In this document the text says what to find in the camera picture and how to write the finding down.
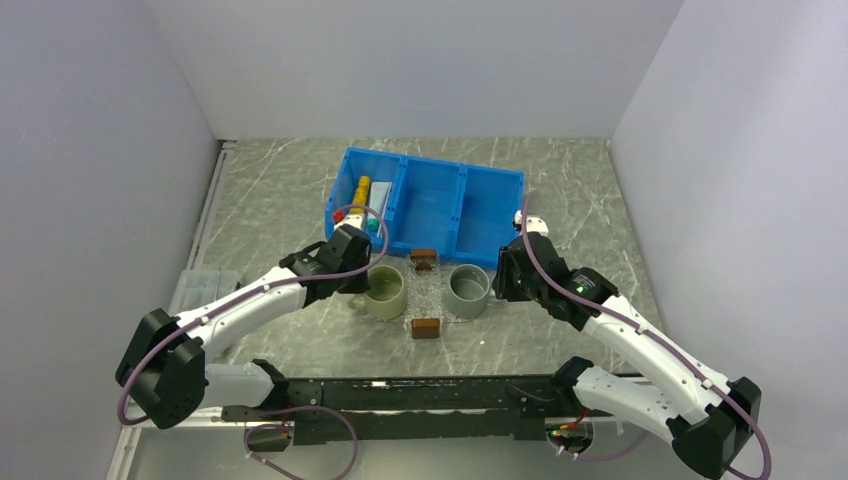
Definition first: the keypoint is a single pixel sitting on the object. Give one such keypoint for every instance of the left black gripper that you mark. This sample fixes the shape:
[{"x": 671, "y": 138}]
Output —
[{"x": 359, "y": 286}]

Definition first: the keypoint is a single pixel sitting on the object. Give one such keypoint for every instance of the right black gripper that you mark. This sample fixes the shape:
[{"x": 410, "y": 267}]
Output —
[{"x": 501, "y": 284}]

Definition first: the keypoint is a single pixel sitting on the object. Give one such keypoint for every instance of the grey ceramic mug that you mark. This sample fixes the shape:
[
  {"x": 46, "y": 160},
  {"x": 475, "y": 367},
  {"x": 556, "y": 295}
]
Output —
[{"x": 467, "y": 292}]

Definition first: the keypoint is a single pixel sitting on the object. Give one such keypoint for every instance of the cream ceramic mug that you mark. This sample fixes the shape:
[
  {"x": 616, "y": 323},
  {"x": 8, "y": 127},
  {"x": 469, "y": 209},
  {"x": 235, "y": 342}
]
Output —
[{"x": 387, "y": 297}]

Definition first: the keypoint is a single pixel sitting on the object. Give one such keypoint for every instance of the white green-capped toothpaste tube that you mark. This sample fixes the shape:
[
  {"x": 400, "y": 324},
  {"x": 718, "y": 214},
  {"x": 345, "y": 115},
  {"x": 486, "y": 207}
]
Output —
[{"x": 378, "y": 197}]

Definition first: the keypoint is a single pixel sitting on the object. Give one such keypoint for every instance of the blue three-compartment bin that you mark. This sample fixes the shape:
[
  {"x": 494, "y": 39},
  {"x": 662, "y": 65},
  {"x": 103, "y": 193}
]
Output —
[{"x": 464, "y": 212}]

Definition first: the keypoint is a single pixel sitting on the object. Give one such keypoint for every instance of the clear acrylic toothbrush holder tray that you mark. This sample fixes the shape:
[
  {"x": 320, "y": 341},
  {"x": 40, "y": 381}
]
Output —
[{"x": 426, "y": 316}]

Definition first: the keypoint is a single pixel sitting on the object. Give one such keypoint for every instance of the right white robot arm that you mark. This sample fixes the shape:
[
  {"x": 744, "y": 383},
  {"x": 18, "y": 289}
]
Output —
[{"x": 705, "y": 417}]

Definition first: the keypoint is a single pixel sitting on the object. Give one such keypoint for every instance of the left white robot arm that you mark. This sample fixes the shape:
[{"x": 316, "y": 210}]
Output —
[{"x": 168, "y": 370}]

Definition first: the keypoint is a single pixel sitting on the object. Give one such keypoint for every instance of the yellow toothpaste tube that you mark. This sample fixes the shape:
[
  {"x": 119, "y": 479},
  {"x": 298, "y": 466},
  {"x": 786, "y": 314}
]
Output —
[{"x": 360, "y": 197}]

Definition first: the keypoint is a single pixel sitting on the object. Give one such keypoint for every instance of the clear plastic screw box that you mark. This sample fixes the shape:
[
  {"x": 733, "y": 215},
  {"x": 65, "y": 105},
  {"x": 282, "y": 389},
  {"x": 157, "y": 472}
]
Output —
[{"x": 199, "y": 287}]

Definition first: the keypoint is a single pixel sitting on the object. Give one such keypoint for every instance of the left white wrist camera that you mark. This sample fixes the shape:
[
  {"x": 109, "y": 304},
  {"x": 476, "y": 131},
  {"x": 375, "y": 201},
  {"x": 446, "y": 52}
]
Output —
[{"x": 356, "y": 219}]

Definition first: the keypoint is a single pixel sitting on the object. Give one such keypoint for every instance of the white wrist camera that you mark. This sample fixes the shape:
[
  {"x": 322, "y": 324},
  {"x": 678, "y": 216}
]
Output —
[
  {"x": 534, "y": 225},
  {"x": 356, "y": 219}
]

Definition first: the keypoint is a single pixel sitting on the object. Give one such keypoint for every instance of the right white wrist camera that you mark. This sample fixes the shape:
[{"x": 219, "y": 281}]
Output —
[{"x": 534, "y": 225}]

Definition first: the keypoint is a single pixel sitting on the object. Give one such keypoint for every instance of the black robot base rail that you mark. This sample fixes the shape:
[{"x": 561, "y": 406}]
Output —
[{"x": 317, "y": 411}]

